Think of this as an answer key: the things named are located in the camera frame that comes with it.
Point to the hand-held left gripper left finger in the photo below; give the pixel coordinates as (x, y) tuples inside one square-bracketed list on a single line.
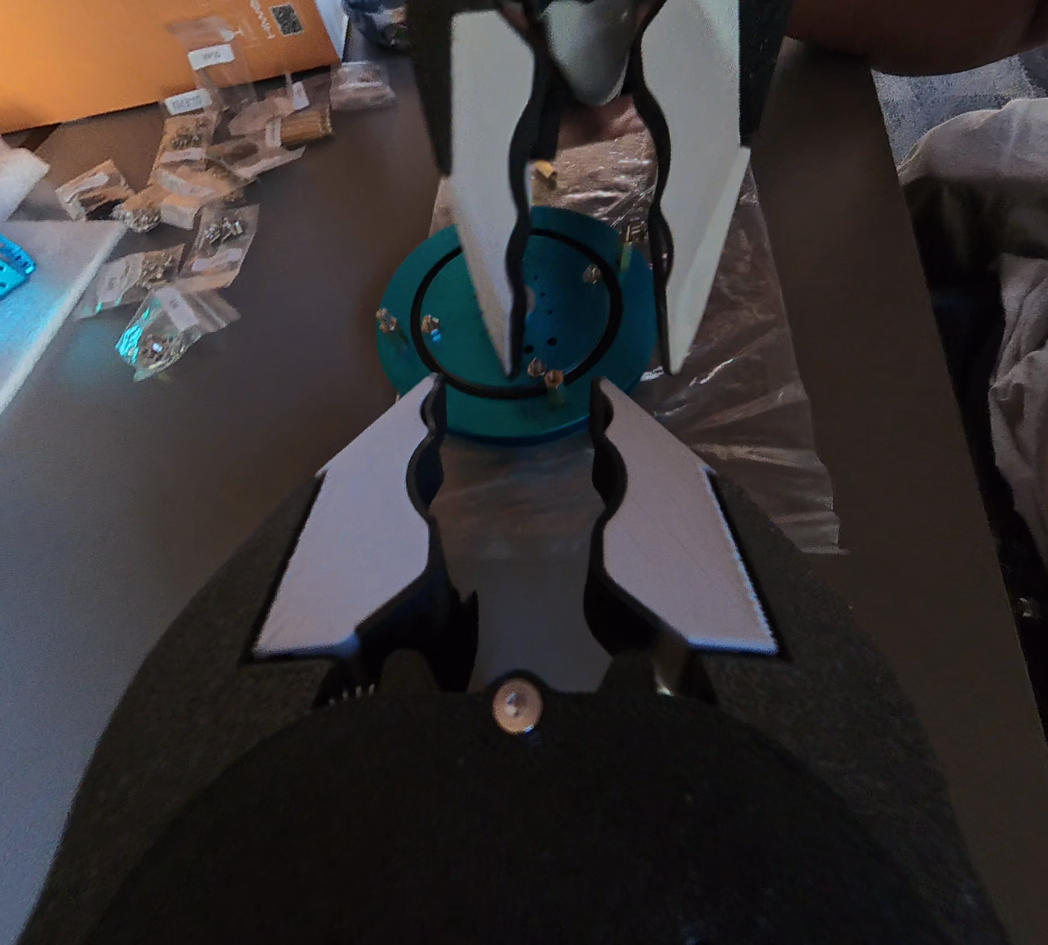
[(352, 552)]

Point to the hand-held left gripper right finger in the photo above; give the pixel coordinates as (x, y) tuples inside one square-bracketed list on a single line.
[(679, 552)]

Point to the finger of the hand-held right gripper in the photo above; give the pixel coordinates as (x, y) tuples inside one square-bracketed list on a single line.
[(483, 142), (704, 142)]

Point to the blue metal turntable disc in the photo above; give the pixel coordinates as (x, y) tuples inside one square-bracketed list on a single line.
[(573, 323)]

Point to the clear plastic bag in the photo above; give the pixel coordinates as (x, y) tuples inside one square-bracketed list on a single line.
[(737, 388)]

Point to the black wrapped bundle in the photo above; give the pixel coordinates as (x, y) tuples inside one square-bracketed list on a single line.
[(377, 3)]

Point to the pile of small screw bags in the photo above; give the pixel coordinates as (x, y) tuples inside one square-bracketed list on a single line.
[(180, 208)]

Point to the white foam sheet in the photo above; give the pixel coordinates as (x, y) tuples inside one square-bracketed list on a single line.
[(49, 290)]

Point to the orange cardboard box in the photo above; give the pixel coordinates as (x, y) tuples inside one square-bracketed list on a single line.
[(98, 20)]

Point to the small white foam piece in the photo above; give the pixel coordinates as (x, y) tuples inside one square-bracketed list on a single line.
[(20, 175)]

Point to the blue metal bracket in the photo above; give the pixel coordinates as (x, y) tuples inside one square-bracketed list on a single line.
[(16, 265)]

